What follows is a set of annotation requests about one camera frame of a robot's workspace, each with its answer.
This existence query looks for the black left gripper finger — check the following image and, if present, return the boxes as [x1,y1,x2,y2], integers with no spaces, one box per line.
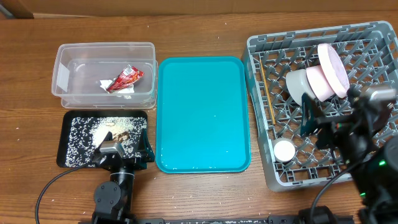
[97,131,113,148]
[141,129,155,162]

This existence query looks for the pink small plate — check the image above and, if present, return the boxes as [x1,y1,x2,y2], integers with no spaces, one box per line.
[306,65,335,101]

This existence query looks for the grey bowl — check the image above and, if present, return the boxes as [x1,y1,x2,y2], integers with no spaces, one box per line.
[286,69,316,106]

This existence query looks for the wooden chopstick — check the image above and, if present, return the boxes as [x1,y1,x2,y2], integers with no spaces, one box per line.
[260,61,276,125]

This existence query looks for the white large plate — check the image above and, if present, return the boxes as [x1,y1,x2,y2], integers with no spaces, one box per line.
[317,44,349,98]

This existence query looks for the white tissue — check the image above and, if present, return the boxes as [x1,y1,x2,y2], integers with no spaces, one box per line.
[99,80,134,100]

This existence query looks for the red snack wrapper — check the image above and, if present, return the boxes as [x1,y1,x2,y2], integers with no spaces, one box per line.
[106,65,144,93]

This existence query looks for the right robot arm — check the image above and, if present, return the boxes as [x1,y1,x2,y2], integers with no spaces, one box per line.
[296,85,397,223]

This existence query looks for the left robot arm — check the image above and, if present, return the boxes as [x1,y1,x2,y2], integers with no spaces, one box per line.
[34,128,155,224]

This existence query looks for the black food waste tray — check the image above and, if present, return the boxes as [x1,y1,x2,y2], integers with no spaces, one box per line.
[57,110,147,168]

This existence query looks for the grey dishwasher rack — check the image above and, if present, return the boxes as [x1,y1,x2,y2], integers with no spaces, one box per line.
[243,21,397,192]

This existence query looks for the brown food scrap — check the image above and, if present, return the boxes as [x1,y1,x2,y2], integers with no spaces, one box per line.
[113,131,130,142]

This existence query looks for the white cup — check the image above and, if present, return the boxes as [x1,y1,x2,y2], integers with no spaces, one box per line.
[272,138,296,162]

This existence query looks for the clear plastic bin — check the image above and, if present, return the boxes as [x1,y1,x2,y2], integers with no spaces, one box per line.
[52,42,158,109]

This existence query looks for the teal plastic tray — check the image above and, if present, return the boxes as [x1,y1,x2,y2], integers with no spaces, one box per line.
[155,56,251,174]

